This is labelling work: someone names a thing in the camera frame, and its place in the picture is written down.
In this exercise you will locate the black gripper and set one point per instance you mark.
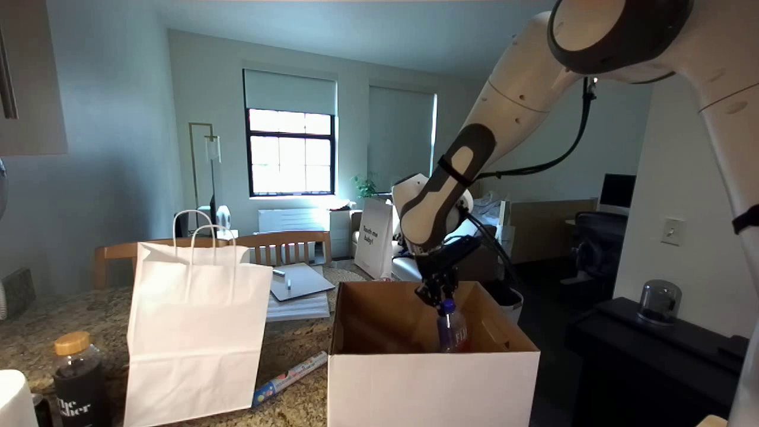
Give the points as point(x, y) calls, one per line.
point(452, 260)

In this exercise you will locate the clear plastic bottle blue cap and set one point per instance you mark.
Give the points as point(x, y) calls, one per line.
point(452, 328)

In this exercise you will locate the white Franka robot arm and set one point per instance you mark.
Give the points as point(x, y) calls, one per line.
point(514, 103)

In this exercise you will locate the white cardboard box brown inside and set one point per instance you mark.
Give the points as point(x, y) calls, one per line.
point(436, 388)

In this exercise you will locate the small white bottle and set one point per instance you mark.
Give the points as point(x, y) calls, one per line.
point(227, 224)

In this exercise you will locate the white waste bin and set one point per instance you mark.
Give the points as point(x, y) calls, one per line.
point(507, 302)

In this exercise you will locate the white bag with dark print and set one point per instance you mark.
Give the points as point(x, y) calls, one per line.
point(374, 238)

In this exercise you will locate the brown wooden desk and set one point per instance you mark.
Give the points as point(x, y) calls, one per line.
point(548, 229)

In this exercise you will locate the green potted plant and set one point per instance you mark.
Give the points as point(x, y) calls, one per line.
point(366, 188)

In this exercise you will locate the white book stack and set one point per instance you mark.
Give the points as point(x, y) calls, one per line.
point(297, 309)

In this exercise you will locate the wide closed roller blind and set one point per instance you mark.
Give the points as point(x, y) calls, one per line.
point(399, 139)

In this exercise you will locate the black office chair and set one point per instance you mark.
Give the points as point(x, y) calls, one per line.
point(597, 245)

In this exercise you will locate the blue printed flat package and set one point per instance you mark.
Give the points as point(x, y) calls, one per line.
point(289, 381)

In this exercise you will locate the black framed window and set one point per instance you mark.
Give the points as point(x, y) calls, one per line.
point(291, 155)

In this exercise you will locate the computer monitor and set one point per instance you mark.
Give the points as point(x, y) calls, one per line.
point(618, 190)

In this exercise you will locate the clear drinking glass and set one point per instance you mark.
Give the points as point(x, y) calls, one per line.
point(661, 299)

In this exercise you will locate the black low cabinet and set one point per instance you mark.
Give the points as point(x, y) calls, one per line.
point(656, 364)

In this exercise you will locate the white paper shopping bag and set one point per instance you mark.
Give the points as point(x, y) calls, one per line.
point(197, 333)

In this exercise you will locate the grey roller blind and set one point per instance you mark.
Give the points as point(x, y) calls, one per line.
point(291, 91)

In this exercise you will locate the metal floor stand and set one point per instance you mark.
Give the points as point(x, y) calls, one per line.
point(204, 174)

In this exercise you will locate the dark jar with script print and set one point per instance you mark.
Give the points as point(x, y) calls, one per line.
point(77, 383)

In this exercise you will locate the white paper towel roll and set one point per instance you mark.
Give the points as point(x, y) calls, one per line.
point(16, 398)

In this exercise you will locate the white wall radiator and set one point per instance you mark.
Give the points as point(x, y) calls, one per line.
point(293, 218)

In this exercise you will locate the white wall switch plate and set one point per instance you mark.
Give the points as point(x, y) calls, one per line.
point(674, 231)

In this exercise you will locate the dark wall outlet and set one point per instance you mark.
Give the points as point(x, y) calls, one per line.
point(19, 292)

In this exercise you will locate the wall cabinet unit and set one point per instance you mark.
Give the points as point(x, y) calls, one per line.
point(32, 78)

